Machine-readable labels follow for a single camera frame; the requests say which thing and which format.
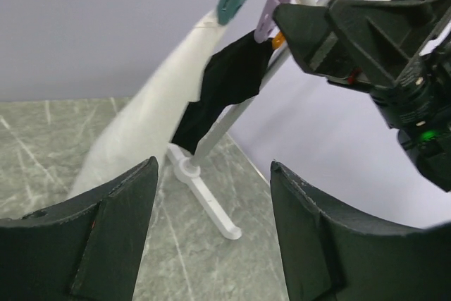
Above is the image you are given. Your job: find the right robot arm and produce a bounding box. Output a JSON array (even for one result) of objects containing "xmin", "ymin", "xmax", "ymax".
[{"xmin": 273, "ymin": 0, "xmax": 450, "ymax": 191}]

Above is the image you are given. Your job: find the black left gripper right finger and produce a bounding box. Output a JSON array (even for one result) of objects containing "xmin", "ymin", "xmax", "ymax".
[{"xmin": 270, "ymin": 161, "xmax": 450, "ymax": 301}]

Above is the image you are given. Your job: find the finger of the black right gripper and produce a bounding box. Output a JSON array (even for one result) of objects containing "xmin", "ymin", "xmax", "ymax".
[{"xmin": 273, "ymin": 4, "xmax": 369, "ymax": 86}]

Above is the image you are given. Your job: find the white underwear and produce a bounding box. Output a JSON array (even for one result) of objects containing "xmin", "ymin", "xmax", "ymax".
[{"xmin": 68, "ymin": 10, "xmax": 226, "ymax": 198}]

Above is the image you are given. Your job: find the orange plastic clip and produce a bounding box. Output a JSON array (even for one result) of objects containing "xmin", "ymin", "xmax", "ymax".
[{"xmin": 271, "ymin": 32, "xmax": 285, "ymax": 50}]

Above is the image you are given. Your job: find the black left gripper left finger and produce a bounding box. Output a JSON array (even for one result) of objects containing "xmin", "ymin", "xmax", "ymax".
[{"xmin": 1, "ymin": 158, "xmax": 159, "ymax": 300}]

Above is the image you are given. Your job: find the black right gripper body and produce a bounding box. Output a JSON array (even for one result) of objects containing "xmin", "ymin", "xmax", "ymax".
[{"xmin": 327, "ymin": 0, "xmax": 450, "ymax": 128}]

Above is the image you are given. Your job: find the purple plastic clip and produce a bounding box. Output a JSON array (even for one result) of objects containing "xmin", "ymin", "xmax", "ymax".
[{"xmin": 254, "ymin": 0, "xmax": 291, "ymax": 44}]

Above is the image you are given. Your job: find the black underwear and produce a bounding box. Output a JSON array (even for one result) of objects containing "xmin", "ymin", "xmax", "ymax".
[{"xmin": 171, "ymin": 32, "xmax": 274, "ymax": 154}]

